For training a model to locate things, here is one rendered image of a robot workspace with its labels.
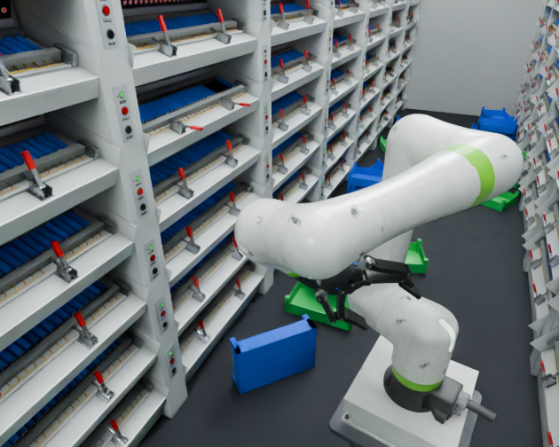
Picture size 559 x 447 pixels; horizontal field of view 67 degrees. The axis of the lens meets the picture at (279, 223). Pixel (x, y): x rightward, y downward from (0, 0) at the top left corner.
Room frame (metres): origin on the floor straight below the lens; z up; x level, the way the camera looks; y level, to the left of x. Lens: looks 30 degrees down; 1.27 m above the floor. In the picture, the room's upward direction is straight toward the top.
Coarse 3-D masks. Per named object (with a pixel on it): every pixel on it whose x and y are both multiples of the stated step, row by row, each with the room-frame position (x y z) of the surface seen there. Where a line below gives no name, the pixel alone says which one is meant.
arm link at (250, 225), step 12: (252, 204) 0.60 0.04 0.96; (264, 204) 0.58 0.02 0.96; (276, 204) 0.57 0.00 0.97; (240, 216) 0.59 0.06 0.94; (252, 216) 0.57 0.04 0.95; (264, 216) 0.55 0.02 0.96; (240, 228) 0.57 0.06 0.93; (252, 228) 0.55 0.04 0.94; (264, 228) 0.53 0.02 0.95; (240, 240) 0.56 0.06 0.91; (252, 240) 0.54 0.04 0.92; (252, 252) 0.54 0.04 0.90; (264, 252) 0.52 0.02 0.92; (264, 264) 0.57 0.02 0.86; (276, 264) 0.51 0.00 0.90; (300, 276) 0.57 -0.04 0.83
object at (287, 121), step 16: (288, 96) 2.09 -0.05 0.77; (304, 96) 2.00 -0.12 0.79; (320, 96) 2.16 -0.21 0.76; (272, 112) 1.85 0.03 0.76; (288, 112) 1.93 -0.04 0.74; (304, 112) 1.99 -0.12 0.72; (320, 112) 2.16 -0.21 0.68; (272, 128) 1.73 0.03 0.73; (288, 128) 1.79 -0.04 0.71; (272, 144) 1.62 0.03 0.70
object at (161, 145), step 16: (176, 80) 1.37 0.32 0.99; (240, 80) 1.55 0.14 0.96; (256, 96) 1.52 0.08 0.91; (208, 112) 1.29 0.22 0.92; (224, 112) 1.33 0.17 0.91; (240, 112) 1.41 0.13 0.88; (208, 128) 1.22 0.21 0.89; (160, 144) 1.03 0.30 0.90; (176, 144) 1.08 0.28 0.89; (160, 160) 1.03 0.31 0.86
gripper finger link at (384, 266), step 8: (368, 256) 0.64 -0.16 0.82; (368, 264) 0.62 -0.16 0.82; (376, 264) 0.63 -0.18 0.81; (384, 264) 0.64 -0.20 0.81; (392, 264) 0.64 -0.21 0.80; (400, 264) 0.65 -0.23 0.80; (384, 272) 0.63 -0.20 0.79; (392, 272) 0.63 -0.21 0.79; (400, 272) 0.63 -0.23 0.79; (408, 272) 0.63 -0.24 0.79
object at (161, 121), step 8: (232, 88) 1.47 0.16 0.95; (240, 88) 1.49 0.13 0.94; (216, 96) 1.36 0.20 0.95; (224, 96) 1.39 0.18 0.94; (232, 96) 1.45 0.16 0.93; (240, 96) 1.46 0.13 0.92; (200, 104) 1.27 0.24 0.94; (208, 104) 1.30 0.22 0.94; (176, 112) 1.17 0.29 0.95; (184, 112) 1.19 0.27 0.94; (192, 112) 1.23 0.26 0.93; (200, 112) 1.25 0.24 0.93; (160, 120) 1.10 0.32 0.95; (168, 120) 1.12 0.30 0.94; (144, 128) 1.04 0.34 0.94; (152, 128) 1.07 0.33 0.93; (152, 136) 1.04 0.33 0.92
